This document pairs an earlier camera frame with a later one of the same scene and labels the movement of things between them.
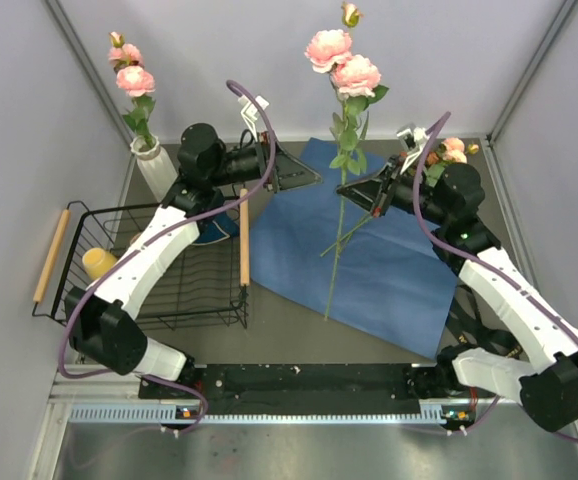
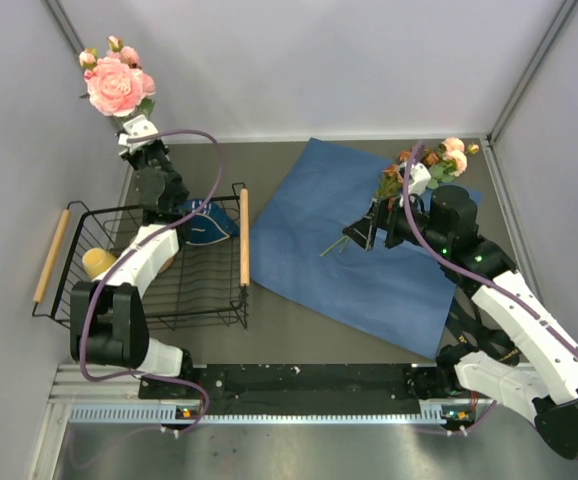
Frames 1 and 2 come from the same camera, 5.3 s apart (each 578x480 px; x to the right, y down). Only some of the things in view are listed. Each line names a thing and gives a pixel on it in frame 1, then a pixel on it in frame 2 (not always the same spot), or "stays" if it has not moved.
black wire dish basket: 207,290 stays
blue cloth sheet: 379,271 stays
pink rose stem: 355,79 → 116,83
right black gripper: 373,194 → 383,214
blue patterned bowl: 216,229 stays
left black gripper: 289,173 → 131,158
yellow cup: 96,262 stays
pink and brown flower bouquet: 451,151 stays
